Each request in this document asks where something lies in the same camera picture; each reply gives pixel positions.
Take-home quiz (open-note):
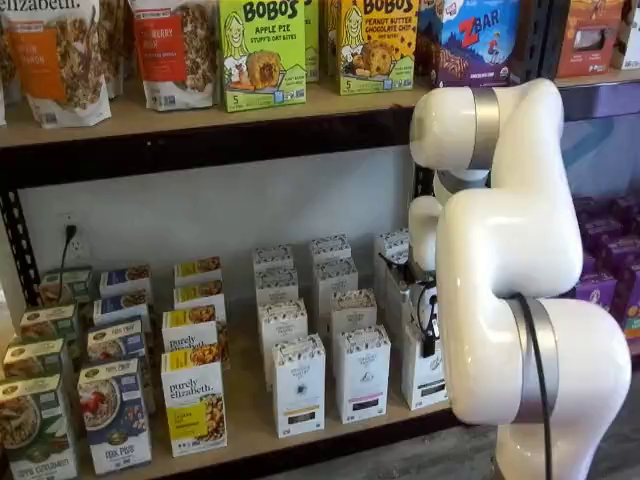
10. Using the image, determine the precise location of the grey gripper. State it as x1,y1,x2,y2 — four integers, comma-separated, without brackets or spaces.
397,269,440,359

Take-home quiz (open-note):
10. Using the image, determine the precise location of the white box pink strip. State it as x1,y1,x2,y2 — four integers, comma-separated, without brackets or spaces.
313,256,360,321
328,288,379,335
308,233,353,264
334,324,392,425

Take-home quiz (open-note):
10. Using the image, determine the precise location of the white box yellow strip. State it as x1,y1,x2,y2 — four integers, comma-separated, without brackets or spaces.
271,333,328,440
254,268,300,306
251,243,295,274
257,298,309,351

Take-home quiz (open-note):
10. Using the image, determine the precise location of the wooden shelf board with boxes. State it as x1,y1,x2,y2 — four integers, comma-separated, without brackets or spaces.
74,239,454,476

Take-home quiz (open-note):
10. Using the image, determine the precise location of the white yellow granola box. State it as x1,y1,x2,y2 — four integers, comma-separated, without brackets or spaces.
173,279,226,312
173,256,224,287
161,306,221,356
160,348,229,458

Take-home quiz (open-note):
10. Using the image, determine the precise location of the yellow Bobo's peanut butter box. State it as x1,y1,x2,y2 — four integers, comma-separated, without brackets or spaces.
327,0,417,96

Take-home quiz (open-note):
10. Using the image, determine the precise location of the purple Zbar box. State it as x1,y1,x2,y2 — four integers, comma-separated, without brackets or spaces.
417,0,525,90

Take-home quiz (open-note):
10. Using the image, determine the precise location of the blue cereal box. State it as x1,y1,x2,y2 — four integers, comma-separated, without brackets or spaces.
87,319,149,364
77,358,154,476
98,264,152,297
93,293,151,326

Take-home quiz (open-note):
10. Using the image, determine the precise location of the green Bobo's apple pie box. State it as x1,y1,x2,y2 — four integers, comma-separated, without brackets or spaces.
218,0,307,114

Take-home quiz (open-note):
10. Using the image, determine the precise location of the orange snack box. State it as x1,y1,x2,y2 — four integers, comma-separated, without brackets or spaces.
554,0,626,79

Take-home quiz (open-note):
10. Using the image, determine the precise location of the wooden shelf board with snacks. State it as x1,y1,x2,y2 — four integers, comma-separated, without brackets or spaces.
0,68,640,149

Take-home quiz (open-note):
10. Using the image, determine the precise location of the white snack box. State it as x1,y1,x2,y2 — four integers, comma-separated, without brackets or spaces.
613,0,640,71

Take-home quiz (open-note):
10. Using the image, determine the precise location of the green cereal box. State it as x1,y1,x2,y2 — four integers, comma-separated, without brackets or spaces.
19,303,81,344
2,338,70,382
39,267,95,307
0,374,80,480

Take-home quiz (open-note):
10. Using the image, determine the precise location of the red granola bag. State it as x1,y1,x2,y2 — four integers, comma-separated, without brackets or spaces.
130,0,221,112

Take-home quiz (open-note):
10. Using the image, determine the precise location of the brown granola bag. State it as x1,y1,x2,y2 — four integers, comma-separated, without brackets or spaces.
97,0,132,99

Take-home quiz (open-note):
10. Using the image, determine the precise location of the orange granola bag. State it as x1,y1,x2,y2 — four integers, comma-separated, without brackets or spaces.
2,0,112,130

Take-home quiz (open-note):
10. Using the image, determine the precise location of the black metal shelf frame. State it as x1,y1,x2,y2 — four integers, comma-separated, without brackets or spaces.
0,0,640,480

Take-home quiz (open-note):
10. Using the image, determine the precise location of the white wall outlet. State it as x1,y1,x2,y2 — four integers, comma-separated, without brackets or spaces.
57,212,87,262

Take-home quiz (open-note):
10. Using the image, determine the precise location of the black power plug cable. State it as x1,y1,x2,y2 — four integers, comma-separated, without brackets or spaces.
58,224,80,297

